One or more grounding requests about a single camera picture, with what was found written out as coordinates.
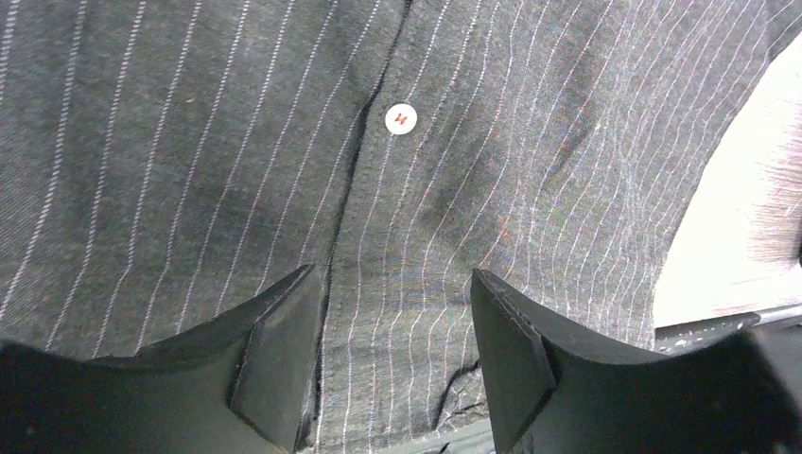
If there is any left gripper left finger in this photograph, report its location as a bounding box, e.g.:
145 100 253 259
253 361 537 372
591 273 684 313
1 265 322 453

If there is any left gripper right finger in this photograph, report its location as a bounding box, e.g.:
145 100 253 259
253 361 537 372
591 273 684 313
470 270 801 453

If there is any black pinstriped shirt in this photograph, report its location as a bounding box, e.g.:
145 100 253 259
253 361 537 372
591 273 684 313
1 1 801 453

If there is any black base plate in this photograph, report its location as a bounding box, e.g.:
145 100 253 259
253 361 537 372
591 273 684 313
654 312 761 356

